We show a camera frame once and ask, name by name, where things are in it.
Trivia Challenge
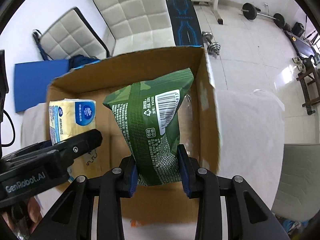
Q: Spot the green snack bag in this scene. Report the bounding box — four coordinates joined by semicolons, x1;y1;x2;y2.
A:
103;68;194;186

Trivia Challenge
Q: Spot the person's hand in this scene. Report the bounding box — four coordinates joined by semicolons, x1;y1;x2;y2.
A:
1;197;42;239

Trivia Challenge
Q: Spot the yellow tissue pack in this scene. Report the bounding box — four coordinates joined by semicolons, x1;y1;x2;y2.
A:
49;99;96;144

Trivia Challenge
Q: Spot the brown cardboard box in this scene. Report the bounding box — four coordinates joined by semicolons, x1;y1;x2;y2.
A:
47;47;220;223

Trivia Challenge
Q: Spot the clear plastic bag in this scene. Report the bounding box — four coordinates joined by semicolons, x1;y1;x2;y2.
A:
178;94;194;157

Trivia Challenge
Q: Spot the blue foam mat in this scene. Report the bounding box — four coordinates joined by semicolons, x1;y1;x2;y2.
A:
14;60;68;113

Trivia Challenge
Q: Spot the grey upholstered chair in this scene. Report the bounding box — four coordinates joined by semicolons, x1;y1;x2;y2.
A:
272;144;319;222

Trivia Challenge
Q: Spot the white quilted chair left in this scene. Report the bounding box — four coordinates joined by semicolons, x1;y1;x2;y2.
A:
40;7;110;60

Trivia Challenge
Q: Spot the white quilted chair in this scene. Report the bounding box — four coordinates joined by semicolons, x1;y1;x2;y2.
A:
40;7;110;60
93;0;175;56

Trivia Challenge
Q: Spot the chrome dumbbell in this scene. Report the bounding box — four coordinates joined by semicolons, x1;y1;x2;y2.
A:
202;31;221;57

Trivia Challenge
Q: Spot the white quilted chair right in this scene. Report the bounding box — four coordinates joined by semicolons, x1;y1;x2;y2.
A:
93;0;175;56

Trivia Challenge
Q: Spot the dark wooden stool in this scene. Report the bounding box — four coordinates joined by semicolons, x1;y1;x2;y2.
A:
296;67;319;115

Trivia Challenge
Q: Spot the black blue exercise mat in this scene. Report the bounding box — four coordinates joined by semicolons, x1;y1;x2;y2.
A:
167;0;203;47

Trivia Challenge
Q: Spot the black treadmill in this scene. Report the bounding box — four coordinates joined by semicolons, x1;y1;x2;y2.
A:
283;22;319;64

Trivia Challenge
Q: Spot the black barbell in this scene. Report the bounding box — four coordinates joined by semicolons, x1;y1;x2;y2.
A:
241;3;286;29

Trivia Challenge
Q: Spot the white weight bench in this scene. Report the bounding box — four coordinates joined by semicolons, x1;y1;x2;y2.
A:
187;0;224;26

